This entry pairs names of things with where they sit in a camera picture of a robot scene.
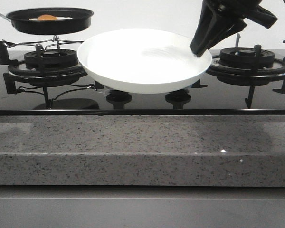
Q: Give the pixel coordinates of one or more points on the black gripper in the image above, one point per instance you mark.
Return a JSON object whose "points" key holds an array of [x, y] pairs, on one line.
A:
{"points": [[220, 19]]}

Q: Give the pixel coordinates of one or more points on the white ceramic plate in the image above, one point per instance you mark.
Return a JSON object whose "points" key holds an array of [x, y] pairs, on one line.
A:
{"points": [[144, 61]]}

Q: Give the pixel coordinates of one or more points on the black frying pan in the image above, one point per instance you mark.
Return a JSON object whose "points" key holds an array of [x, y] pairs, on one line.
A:
{"points": [[75, 20]]}

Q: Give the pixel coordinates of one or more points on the fried egg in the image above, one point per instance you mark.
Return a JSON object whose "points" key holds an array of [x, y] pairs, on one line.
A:
{"points": [[48, 17]]}

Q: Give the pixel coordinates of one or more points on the right black gas burner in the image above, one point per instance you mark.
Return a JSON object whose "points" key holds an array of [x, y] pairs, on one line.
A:
{"points": [[245, 58]]}

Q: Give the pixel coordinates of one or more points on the black gas burner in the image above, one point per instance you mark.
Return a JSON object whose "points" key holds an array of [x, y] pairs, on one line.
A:
{"points": [[54, 58], [245, 58]]}

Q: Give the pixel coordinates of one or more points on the right black pan support grate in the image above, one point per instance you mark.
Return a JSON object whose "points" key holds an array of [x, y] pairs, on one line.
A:
{"points": [[251, 69]]}

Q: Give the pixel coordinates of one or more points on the black pan support grate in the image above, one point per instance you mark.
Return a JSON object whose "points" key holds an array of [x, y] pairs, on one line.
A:
{"points": [[20, 79], [251, 69]]}

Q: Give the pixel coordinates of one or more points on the black glass cooktop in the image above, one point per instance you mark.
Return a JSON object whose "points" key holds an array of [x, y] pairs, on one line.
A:
{"points": [[110, 102]]}

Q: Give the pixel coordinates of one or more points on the left black gas burner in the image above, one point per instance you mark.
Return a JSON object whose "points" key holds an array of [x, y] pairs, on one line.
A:
{"points": [[54, 58]]}

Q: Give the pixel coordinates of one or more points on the left black pan support grate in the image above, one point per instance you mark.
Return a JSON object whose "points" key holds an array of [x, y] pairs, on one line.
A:
{"points": [[20, 79]]}

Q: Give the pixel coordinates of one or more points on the grey cabinet front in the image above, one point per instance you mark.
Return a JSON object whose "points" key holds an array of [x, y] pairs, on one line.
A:
{"points": [[141, 207]]}

